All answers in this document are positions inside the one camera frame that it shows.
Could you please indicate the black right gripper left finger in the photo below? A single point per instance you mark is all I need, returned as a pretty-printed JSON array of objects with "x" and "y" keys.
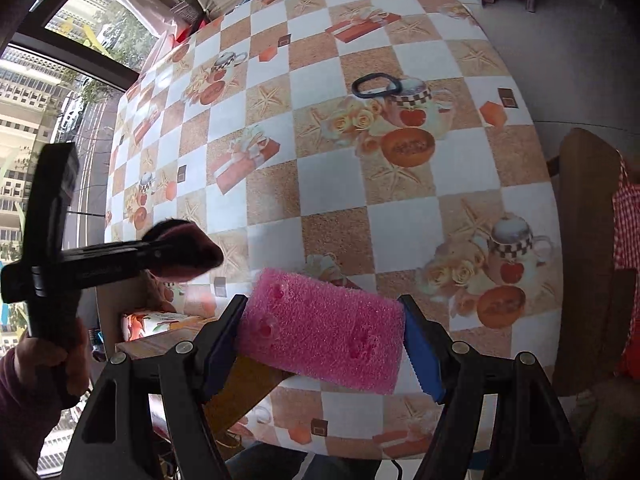
[{"x": 190, "y": 374}]

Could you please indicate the orange tissue pack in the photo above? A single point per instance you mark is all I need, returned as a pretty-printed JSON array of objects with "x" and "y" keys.
[{"x": 142, "y": 324}]

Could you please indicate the red embroidered cushion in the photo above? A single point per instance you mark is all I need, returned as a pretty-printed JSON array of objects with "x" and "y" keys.
[{"x": 625, "y": 204}]

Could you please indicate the pink sponge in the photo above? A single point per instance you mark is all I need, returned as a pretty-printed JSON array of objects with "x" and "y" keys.
[{"x": 342, "y": 335}]

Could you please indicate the checkered tablecloth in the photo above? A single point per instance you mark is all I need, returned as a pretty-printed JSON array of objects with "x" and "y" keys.
[{"x": 373, "y": 144}]

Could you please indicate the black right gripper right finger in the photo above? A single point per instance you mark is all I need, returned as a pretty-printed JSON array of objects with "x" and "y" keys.
[{"x": 457, "y": 378}]

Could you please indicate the pink patterned cardboard box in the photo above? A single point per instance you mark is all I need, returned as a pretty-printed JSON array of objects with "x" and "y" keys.
[{"x": 230, "y": 384}]

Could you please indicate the left hand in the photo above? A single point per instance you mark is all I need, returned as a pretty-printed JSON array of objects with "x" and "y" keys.
[{"x": 32, "y": 356}]

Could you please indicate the wooden chair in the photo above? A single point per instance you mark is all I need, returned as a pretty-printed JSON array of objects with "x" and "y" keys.
[{"x": 591, "y": 339}]

